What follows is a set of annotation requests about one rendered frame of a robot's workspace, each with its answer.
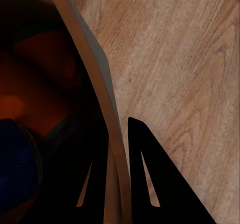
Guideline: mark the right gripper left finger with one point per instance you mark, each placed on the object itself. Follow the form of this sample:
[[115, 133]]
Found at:
[[57, 203]]

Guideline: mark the can of soda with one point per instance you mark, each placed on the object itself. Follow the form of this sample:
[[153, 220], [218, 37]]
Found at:
[[30, 99], [48, 48], [21, 169]]

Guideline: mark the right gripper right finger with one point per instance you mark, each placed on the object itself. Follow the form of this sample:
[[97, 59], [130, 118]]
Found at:
[[178, 202]]

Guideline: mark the trash can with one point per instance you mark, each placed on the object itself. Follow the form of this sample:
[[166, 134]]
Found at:
[[16, 15]]

